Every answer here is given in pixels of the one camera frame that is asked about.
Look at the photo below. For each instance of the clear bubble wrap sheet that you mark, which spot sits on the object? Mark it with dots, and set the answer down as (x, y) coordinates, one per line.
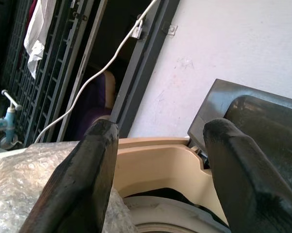
(22, 184)

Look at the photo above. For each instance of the silver padlock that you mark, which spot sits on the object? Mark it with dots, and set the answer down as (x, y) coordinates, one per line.
(137, 30)

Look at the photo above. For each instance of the person in purple clothes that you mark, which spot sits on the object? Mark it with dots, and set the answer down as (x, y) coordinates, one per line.
(97, 102)

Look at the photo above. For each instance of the metal wall latch bracket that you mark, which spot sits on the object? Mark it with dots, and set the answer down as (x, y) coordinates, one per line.
(169, 28)

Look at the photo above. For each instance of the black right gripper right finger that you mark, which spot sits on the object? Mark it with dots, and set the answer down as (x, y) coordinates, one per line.
(245, 179)

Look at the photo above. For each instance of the light blue child tricycle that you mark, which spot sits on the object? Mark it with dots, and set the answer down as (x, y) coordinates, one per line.
(7, 121)

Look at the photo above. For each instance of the dark metal grille gate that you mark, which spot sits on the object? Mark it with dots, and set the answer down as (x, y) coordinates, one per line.
(46, 80)

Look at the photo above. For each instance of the dark grey washer lid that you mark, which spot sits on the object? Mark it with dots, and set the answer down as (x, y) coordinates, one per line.
(264, 116)

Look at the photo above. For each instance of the dark grey door frame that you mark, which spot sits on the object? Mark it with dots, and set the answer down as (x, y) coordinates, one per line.
(145, 65)

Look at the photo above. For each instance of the beige top-load washing machine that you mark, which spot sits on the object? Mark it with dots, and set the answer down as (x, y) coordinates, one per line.
(160, 170)

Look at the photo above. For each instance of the white hanging cloth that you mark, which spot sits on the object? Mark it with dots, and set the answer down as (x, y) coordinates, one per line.
(36, 34)

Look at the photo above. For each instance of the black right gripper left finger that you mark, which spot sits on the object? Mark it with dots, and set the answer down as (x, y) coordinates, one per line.
(82, 174)

